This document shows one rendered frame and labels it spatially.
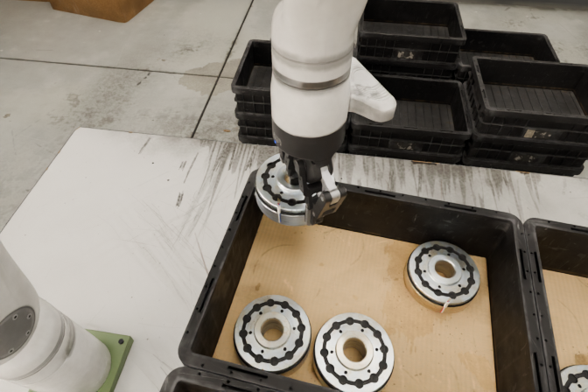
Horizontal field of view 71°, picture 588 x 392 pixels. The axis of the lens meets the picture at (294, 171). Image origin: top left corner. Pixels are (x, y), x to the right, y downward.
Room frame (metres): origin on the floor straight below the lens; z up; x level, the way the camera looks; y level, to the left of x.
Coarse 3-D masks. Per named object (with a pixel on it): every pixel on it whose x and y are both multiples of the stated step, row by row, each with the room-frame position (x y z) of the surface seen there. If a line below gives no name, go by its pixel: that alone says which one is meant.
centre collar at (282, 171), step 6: (282, 168) 0.35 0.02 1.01; (276, 174) 0.34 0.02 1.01; (282, 174) 0.34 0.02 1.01; (276, 180) 0.34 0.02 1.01; (282, 180) 0.33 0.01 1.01; (282, 186) 0.32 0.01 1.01; (288, 186) 0.32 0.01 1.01; (294, 186) 0.32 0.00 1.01; (294, 192) 0.32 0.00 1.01; (300, 192) 0.32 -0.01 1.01
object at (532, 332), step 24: (360, 192) 0.38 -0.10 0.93; (384, 192) 0.38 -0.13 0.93; (240, 216) 0.34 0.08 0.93; (480, 216) 0.34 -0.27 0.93; (504, 216) 0.34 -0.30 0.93; (216, 264) 0.26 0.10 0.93; (528, 264) 0.26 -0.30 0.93; (528, 288) 0.23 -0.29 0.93; (192, 312) 0.20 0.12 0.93; (528, 312) 0.20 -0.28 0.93; (192, 336) 0.17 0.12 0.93; (528, 336) 0.17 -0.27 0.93; (192, 360) 0.14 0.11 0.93; (216, 360) 0.14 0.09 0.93; (528, 360) 0.15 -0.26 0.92; (264, 384) 0.12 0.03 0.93; (288, 384) 0.12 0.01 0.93; (312, 384) 0.12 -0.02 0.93
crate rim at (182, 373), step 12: (180, 372) 0.13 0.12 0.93; (192, 372) 0.13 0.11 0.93; (204, 372) 0.13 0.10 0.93; (168, 384) 0.12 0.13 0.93; (192, 384) 0.12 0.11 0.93; (204, 384) 0.12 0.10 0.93; (216, 384) 0.12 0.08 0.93; (228, 384) 0.12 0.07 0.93; (240, 384) 0.12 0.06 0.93; (252, 384) 0.12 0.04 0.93
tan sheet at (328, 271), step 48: (288, 240) 0.36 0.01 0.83; (336, 240) 0.36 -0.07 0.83; (384, 240) 0.36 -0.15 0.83; (240, 288) 0.28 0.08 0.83; (288, 288) 0.28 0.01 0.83; (336, 288) 0.28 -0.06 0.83; (384, 288) 0.28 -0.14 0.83; (480, 288) 0.28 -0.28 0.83; (432, 336) 0.21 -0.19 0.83; (480, 336) 0.21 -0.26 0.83; (432, 384) 0.15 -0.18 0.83; (480, 384) 0.15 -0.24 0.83
